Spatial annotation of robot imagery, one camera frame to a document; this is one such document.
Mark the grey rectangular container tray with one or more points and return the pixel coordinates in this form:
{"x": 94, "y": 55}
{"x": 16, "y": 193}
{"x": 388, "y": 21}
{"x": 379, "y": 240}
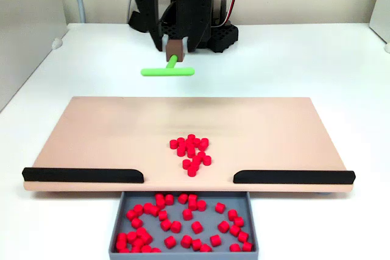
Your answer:
{"x": 210, "y": 220}

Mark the white round knob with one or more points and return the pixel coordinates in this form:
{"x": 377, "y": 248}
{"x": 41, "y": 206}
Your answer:
{"x": 387, "y": 47}
{"x": 56, "y": 44}

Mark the white side panel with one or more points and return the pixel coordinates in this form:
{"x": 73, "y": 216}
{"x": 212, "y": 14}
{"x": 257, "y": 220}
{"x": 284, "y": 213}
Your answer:
{"x": 382, "y": 4}
{"x": 27, "y": 28}

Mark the beige flat board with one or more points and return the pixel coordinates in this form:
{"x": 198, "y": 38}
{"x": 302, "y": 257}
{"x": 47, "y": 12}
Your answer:
{"x": 106, "y": 135}

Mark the black edge rail strip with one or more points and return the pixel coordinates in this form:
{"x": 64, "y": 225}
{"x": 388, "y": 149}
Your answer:
{"x": 82, "y": 175}
{"x": 292, "y": 177}

